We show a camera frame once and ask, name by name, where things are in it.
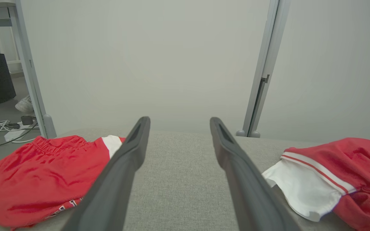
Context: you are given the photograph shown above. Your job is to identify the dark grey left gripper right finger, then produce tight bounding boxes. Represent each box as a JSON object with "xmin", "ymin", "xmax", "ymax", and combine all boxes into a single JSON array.
[{"xmin": 209, "ymin": 117, "xmax": 301, "ymax": 231}]

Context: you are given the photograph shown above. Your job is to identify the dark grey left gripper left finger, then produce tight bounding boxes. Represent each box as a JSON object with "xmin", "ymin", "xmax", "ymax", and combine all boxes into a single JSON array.
[{"xmin": 61, "ymin": 116, "xmax": 151, "ymax": 231}]

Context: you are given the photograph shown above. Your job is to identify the red shorts with white stripes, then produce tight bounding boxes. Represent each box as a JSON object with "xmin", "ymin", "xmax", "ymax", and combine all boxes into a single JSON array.
[{"xmin": 0, "ymin": 135, "xmax": 126, "ymax": 230}]

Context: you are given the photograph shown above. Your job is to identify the red jersey with white sleeves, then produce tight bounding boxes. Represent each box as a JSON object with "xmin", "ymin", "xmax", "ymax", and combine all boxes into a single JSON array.
[{"xmin": 262, "ymin": 137, "xmax": 370, "ymax": 231}]

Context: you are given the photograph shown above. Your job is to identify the white shoe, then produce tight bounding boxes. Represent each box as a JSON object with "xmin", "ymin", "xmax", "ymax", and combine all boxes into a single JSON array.
[{"xmin": 15, "ymin": 95, "xmax": 34, "ymax": 113}]

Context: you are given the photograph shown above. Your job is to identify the grey partition frame post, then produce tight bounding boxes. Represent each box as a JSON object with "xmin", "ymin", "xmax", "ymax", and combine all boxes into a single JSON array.
[
  {"xmin": 14, "ymin": 0, "xmax": 57, "ymax": 139},
  {"xmin": 236, "ymin": 0, "xmax": 291, "ymax": 138}
]

